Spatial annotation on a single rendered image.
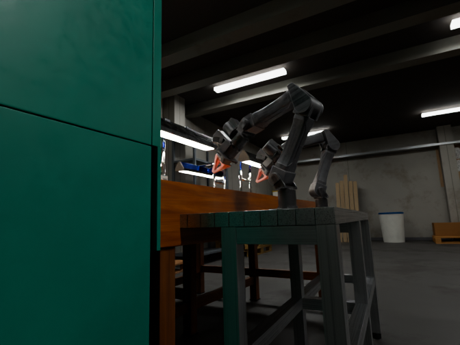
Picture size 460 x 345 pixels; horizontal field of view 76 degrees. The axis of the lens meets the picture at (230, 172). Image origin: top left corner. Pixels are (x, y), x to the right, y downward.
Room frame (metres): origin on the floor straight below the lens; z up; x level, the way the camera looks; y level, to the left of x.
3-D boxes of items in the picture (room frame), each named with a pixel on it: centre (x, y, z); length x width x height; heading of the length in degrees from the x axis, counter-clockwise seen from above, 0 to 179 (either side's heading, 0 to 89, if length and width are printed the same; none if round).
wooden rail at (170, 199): (1.56, -0.21, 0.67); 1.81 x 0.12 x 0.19; 149
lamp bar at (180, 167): (2.45, 0.23, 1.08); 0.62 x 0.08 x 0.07; 149
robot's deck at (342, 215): (1.40, -0.11, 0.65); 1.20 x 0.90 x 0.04; 152
